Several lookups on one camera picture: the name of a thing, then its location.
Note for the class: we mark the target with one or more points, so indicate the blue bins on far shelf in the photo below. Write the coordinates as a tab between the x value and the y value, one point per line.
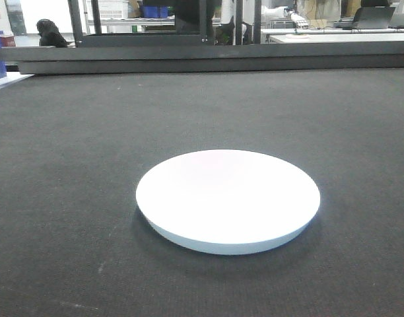
154	11

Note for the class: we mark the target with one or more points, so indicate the black metal frame structure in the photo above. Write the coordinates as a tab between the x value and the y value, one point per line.
170	31

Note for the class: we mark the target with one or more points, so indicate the black table edge rail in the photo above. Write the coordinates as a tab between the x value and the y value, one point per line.
197	59

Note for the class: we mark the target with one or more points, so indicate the white background desk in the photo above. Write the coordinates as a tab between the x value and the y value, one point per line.
291	36

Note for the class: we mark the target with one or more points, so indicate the pale blue round tray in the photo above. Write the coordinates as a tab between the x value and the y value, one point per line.
227	202

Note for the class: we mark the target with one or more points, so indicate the black seated figure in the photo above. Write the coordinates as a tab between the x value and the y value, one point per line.
50	35

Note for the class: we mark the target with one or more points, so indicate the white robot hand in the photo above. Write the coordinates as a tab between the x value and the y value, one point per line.
268	14

